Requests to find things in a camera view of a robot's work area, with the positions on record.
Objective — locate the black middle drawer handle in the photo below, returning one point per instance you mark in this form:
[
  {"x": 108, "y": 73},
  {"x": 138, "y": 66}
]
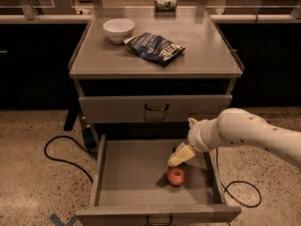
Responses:
[{"x": 159, "y": 221}]

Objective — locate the white ceramic bowl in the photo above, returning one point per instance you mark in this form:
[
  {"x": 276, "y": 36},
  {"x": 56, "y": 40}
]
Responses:
[{"x": 119, "y": 30}]

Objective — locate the black top drawer handle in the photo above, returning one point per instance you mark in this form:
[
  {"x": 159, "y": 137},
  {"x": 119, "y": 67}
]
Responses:
[{"x": 156, "y": 108}]

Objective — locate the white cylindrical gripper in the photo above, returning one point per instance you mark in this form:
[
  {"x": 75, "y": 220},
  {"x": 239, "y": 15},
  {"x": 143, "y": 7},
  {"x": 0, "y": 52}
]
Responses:
[{"x": 197, "y": 137}]

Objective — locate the open grey middle drawer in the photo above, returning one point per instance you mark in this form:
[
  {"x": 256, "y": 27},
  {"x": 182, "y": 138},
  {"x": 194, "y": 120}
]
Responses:
[{"x": 130, "y": 183}]

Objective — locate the green white soda can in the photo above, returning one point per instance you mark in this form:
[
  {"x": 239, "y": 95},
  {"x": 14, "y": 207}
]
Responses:
[{"x": 165, "y": 5}]

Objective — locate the grey drawer cabinet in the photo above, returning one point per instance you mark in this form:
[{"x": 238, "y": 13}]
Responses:
[{"x": 205, "y": 67}]

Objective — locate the black drawer handle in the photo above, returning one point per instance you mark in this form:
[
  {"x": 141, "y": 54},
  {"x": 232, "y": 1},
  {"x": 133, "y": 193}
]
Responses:
[
  {"x": 156, "y": 108},
  {"x": 159, "y": 221}
]

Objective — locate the blue power adapter box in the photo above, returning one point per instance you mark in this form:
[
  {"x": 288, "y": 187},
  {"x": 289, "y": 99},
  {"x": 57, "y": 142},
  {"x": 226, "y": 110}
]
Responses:
[{"x": 88, "y": 138}]

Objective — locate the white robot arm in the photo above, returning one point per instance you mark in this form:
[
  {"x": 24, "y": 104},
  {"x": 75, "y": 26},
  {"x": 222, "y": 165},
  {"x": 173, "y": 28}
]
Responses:
[{"x": 236, "y": 127}]

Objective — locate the red apple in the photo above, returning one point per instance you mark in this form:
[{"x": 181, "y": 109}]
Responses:
[{"x": 175, "y": 176}]

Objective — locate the blue chip bag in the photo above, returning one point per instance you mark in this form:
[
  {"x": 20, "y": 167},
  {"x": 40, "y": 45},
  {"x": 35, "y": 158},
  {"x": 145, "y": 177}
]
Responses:
[{"x": 154, "y": 48}]

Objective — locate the closed grey top drawer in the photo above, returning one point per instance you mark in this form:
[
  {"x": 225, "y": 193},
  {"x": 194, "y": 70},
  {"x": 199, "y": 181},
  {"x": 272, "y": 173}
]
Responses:
[{"x": 118, "y": 109}]

